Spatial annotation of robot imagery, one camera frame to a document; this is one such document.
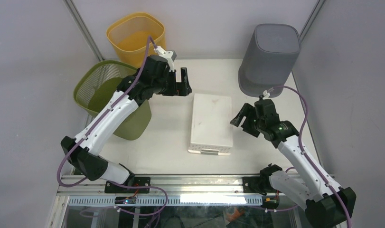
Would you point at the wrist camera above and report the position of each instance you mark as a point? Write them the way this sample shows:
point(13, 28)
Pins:
point(170, 56)
point(266, 94)

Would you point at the aluminium mounting rail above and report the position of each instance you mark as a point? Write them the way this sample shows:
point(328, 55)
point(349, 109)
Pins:
point(172, 184)

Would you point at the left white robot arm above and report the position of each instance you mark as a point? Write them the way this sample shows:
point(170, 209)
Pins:
point(83, 150)

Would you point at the yellow mesh waste bin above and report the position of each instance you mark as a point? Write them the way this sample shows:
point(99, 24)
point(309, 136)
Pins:
point(128, 36)

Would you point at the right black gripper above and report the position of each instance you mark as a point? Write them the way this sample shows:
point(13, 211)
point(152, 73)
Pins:
point(247, 110)

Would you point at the grey mesh waste bin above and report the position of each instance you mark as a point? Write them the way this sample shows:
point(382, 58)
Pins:
point(268, 61)

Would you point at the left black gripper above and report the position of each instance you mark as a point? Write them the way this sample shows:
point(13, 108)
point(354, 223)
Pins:
point(178, 89)

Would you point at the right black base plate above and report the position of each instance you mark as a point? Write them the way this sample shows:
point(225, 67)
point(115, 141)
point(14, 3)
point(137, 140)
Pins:
point(257, 184)

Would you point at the white perforated plastic basket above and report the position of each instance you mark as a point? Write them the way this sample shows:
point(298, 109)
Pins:
point(211, 132)

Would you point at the right aluminium corner post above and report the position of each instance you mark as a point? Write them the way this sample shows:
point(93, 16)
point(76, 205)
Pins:
point(314, 13)

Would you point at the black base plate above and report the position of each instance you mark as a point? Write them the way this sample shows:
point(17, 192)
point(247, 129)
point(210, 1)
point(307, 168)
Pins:
point(135, 184)
point(257, 184)

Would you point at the left aluminium corner post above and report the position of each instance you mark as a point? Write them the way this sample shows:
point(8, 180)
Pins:
point(83, 28)

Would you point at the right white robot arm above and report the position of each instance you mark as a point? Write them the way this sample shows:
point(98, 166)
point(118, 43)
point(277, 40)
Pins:
point(325, 202)

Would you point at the white slotted cable duct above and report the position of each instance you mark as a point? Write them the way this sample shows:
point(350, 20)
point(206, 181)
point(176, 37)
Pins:
point(182, 200)

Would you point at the green mesh waste bin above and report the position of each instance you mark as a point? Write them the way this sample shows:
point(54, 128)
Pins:
point(96, 88)

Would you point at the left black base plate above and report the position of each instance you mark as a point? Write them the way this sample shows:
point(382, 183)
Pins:
point(135, 184)

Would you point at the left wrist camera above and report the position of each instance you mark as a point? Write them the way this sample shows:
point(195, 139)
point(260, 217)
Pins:
point(170, 56)

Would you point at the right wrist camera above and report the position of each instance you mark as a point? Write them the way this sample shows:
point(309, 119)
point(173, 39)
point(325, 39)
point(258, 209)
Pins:
point(266, 94)

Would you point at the aluminium corner post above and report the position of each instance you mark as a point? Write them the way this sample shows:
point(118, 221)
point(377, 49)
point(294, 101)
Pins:
point(83, 28)
point(314, 13)

